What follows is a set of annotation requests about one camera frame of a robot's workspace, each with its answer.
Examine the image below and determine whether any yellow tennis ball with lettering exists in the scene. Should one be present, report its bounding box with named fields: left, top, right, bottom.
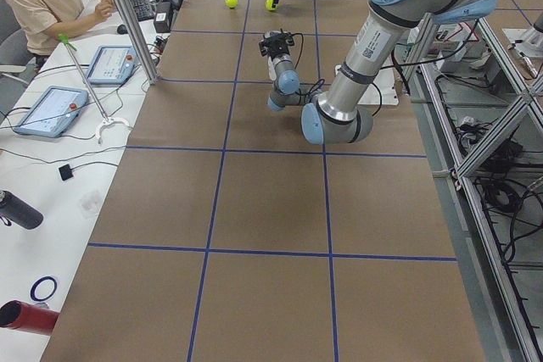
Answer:
left=265, top=0, right=277, bottom=11

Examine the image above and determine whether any white blue tennis ball can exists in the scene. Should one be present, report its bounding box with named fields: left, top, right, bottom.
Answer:
left=267, top=58, right=277, bottom=81

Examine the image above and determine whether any black box with white label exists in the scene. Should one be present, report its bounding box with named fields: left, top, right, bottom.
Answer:
left=154, top=2, right=173, bottom=33

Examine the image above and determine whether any black keyboard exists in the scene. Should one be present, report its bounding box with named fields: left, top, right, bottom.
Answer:
left=129, top=0, right=154, bottom=21

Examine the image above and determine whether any upper teach pendant tablet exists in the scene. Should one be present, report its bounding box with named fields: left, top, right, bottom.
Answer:
left=87, top=45, right=137, bottom=86

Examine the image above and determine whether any teach pendant tablet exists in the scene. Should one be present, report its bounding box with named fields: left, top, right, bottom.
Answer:
left=87, top=45, right=137, bottom=86
left=14, top=86, right=88, bottom=138

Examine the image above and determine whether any reacher grabber stick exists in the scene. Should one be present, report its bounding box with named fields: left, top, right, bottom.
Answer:
left=59, top=33, right=132, bottom=144

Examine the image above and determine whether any lower teach pendant tablet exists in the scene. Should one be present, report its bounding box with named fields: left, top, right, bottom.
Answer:
left=14, top=86, right=88, bottom=138

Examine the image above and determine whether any small black square pad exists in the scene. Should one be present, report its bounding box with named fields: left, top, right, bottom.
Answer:
left=59, top=164, right=74, bottom=181

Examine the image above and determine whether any black water bottle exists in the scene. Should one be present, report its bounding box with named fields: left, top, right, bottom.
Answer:
left=1, top=190, right=43, bottom=230

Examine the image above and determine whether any red cylinder bottle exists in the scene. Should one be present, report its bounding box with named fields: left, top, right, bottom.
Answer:
left=1, top=300, right=59, bottom=336

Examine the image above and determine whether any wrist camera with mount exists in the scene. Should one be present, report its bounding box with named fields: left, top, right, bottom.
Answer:
left=263, top=29, right=295, bottom=47

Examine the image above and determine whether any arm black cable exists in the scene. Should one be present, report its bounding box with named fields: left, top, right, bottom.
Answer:
left=286, top=31, right=383, bottom=117

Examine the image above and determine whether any aluminium frame post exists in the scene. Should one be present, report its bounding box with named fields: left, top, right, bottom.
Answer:
left=115, top=0, right=159, bottom=85

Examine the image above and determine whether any blue tape ring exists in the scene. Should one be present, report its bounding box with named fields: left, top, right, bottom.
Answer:
left=30, top=276, right=59, bottom=302

